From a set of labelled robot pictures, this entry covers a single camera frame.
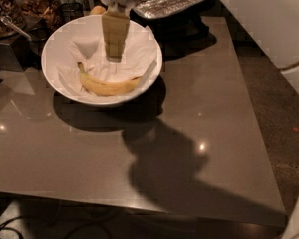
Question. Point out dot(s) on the dark snack container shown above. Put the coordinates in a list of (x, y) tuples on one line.
[(48, 10)]

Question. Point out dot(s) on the yellow banana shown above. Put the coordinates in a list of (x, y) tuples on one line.
[(104, 88)]

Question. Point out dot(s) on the white bowl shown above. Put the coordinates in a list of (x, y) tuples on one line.
[(56, 51)]

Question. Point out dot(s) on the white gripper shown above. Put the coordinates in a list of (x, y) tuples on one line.
[(115, 25)]

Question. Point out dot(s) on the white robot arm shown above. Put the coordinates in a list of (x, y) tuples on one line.
[(220, 177)]

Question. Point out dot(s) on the metal spoon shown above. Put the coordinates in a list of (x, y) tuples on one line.
[(6, 20)]

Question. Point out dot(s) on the white paper napkin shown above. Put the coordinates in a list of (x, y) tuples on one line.
[(139, 54)]

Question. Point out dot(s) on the silver insulated lunch bag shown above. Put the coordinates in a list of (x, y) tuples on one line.
[(172, 20)]

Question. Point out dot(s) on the small orange fruit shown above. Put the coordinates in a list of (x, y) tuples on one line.
[(98, 10)]

